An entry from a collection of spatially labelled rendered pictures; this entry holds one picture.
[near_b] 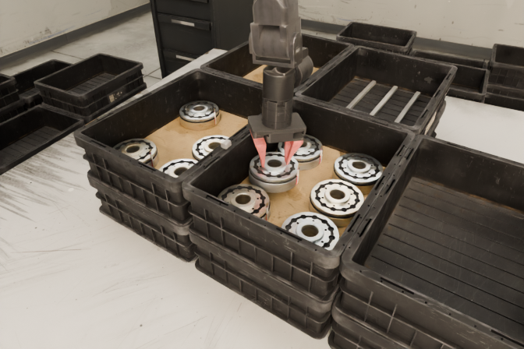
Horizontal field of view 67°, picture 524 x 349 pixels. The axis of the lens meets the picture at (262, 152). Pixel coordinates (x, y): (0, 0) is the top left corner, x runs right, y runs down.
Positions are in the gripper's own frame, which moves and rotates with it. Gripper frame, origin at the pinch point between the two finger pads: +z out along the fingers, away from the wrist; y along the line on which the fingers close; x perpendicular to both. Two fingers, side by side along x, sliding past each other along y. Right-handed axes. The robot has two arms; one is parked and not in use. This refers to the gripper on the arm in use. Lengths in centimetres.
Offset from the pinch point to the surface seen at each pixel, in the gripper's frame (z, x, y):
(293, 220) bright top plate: 3.7, 13.8, -0.4
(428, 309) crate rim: -2.2, 38.7, -10.7
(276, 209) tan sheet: 6.4, 7.5, 1.1
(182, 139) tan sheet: 5.6, -21.5, 18.2
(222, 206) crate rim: -2.9, 15.5, 12.4
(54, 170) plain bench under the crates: 19, -34, 53
